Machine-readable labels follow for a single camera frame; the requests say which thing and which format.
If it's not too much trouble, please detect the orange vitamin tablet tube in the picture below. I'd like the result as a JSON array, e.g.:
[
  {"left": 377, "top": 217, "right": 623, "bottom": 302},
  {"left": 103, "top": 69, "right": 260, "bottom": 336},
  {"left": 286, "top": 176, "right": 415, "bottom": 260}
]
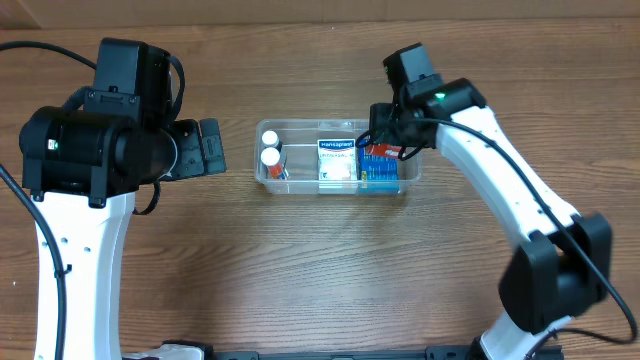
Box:
[{"left": 260, "top": 147, "right": 289, "bottom": 180}]

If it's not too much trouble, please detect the red Panadol box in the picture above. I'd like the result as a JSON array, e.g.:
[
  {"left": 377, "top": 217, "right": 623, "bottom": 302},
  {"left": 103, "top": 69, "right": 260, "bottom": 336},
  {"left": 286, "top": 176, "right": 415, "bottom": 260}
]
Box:
[{"left": 365, "top": 143, "right": 402, "bottom": 158}]

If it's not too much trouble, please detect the white plaster box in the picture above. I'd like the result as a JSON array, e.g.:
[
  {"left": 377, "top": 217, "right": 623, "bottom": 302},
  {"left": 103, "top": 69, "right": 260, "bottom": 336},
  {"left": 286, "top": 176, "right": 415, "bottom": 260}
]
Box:
[{"left": 317, "top": 139, "right": 358, "bottom": 195}]

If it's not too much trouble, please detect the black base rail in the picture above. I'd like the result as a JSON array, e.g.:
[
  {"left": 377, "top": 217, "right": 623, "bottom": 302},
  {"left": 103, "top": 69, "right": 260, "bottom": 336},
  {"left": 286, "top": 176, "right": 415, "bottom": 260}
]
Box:
[{"left": 204, "top": 345, "right": 472, "bottom": 360}]

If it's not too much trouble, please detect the clear plastic container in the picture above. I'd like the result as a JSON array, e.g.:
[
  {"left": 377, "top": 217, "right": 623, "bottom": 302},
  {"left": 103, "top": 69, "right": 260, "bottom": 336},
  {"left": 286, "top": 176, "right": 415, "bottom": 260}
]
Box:
[{"left": 254, "top": 119, "right": 422, "bottom": 195}]

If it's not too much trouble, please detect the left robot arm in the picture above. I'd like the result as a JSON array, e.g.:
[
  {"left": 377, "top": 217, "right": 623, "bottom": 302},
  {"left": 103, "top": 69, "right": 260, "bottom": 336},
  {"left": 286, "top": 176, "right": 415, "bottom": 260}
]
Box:
[{"left": 16, "top": 38, "right": 226, "bottom": 359}]

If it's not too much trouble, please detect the blue lozenge box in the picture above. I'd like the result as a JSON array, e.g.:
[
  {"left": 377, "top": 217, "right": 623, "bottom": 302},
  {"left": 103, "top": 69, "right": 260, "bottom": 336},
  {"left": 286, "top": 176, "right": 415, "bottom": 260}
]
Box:
[{"left": 358, "top": 148, "right": 400, "bottom": 194}]

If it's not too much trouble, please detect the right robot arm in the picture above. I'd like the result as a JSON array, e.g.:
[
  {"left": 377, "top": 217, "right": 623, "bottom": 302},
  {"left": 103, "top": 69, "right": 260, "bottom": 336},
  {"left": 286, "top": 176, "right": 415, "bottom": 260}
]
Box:
[{"left": 364, "top": 43, "right": 612, "bottom": 359}]

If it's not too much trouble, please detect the dark brown medicine bottle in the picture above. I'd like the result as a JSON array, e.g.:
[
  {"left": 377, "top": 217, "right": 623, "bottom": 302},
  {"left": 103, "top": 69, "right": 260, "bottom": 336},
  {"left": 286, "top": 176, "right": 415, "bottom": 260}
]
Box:
[{"left": 261, "top": 130, "right": 283, "bottom": 152}]

